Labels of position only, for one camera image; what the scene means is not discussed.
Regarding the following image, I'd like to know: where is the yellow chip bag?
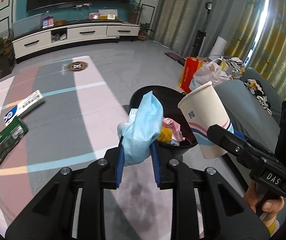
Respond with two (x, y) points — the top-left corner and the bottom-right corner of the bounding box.
(157, 126), (173, 144)

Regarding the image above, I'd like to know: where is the light blue face mask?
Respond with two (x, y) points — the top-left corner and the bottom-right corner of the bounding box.
(117, 91), (163, 166)

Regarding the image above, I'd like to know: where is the pink printed plastic bag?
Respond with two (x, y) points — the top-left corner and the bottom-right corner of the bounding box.
(163, 118), (185, 142)

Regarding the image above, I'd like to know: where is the white paper cup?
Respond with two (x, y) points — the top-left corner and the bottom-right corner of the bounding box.
(178, 81), (234, 159)

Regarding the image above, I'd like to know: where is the blue white medicine box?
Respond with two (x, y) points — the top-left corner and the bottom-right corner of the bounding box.
(3, 90), (44, 126)

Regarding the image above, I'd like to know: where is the green snack bag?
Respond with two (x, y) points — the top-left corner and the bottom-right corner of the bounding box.
(0, 117), (29, 166)

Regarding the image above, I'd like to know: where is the black trash bucket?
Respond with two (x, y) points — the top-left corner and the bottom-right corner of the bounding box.
(129, 85), (197, 157)

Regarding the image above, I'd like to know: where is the person right hand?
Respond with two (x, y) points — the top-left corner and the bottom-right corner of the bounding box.
(244, 181), (285, 228)

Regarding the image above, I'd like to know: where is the pink white plastic bag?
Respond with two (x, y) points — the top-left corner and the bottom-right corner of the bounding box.
(189, 61), (230, 93)

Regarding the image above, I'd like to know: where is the red orange paper bag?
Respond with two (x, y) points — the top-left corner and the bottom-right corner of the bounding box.
(178, 57), (207, 94)

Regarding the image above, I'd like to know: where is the black standing vacuum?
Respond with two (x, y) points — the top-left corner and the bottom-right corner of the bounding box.
(191, 2), (212, 57)

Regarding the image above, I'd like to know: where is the grey curtain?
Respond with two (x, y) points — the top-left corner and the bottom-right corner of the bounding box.
(153, 0), (286, 99)

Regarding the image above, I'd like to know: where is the potted plant on floor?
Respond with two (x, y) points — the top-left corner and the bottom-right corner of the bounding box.
(138, 23), (154, 41)

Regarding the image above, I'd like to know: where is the white framed card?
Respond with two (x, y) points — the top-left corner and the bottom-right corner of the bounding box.
(99, 9), (118, 20)

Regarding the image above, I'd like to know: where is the potted plant on cabinet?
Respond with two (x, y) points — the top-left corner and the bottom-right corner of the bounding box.
(126, 1), (145, 24)

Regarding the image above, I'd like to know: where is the white tv cabinet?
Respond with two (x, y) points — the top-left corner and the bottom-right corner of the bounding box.
(12, 22), (140, 60)

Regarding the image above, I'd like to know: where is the blue red box pair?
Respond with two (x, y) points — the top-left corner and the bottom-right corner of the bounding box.
(42, 16), (54, 29)

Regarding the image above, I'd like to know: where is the potted plant by doorway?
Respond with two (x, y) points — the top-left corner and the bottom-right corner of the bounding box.
(0, 37), (15, 79)

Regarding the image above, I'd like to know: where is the grey heater panel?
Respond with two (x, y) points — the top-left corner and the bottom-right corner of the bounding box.
(12, 14), (43, 38)

